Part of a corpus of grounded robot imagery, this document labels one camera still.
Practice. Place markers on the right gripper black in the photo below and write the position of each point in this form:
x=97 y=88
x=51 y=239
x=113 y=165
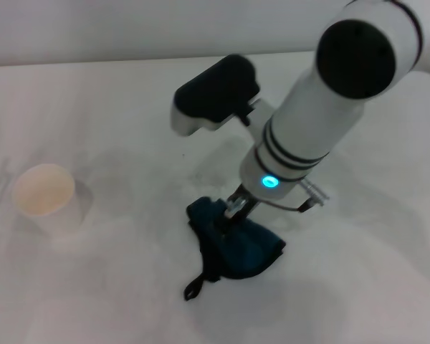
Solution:
x=241 y=206

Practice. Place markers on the blue rag with black trim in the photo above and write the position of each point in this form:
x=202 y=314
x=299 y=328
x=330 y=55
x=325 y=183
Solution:
x=243 y=251

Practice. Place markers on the white paper cup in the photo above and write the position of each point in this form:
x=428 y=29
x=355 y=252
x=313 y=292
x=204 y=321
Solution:
x=43 y=191

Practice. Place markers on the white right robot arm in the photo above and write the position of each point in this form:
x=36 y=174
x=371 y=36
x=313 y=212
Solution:
x=319 y=118

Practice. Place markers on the black and white wrist camera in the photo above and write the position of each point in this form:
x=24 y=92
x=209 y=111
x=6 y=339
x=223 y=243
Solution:
x=215 y=93

